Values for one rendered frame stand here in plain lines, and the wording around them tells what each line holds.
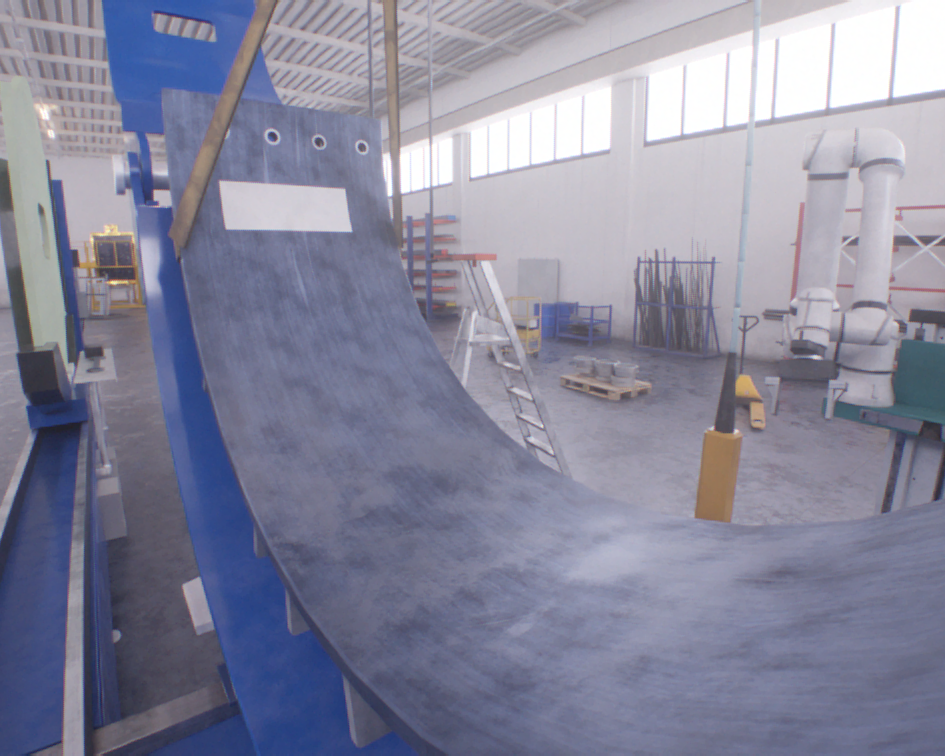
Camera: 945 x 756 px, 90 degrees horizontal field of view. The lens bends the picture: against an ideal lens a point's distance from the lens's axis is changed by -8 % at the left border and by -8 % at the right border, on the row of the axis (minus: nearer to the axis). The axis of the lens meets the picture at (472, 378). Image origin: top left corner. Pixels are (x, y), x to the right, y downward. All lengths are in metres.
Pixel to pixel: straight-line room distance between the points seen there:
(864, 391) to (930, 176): 9.34
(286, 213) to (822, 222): 1.67
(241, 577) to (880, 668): 1.33
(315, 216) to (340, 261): 0.16
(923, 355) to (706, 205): 10.65
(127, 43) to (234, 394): 2.20
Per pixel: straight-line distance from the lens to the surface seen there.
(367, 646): 0.76
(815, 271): 1.96
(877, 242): 1.81
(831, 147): 1.93
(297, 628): 1.12
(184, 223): 1.58
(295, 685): 1.33
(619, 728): 0.52
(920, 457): 2.27
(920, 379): 2.13
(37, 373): 4.13
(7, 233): 5.82
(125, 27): 3.29
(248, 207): 1.69
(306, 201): 1.75
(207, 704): 1.92
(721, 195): 12.43
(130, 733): 1.93
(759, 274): 11.92
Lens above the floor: 1.90
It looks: 13 degrees down
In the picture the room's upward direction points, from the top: straight up
